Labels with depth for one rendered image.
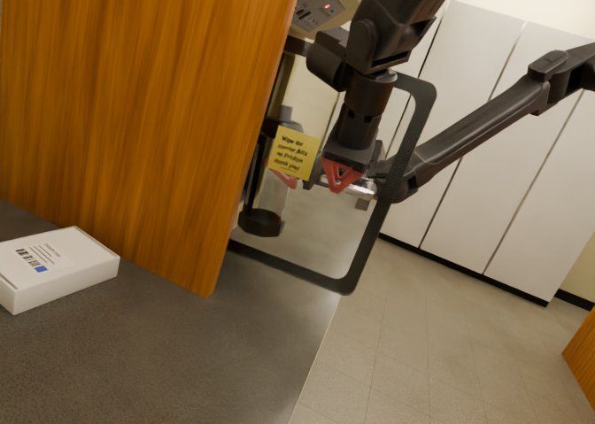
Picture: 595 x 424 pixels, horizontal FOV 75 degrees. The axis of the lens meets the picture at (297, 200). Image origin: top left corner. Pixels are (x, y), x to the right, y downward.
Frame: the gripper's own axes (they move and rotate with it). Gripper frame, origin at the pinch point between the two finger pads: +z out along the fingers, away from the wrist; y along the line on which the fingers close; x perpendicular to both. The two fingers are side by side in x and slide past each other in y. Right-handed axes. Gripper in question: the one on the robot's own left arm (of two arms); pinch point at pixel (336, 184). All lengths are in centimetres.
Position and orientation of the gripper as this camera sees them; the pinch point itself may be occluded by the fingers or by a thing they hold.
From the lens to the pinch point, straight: 62.8
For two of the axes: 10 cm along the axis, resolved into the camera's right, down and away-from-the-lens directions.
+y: -3.1, 6.2, -7.2
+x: 9.3, 3.4, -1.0
